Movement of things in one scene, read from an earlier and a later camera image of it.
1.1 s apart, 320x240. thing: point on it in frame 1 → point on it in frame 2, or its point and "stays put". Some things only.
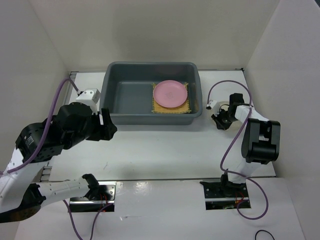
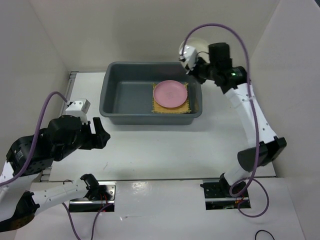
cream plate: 224,107 → 200,45
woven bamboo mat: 183,108 stays put
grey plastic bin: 127,91 stays put
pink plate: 170,93 stays put
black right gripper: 220,125 → 193,72
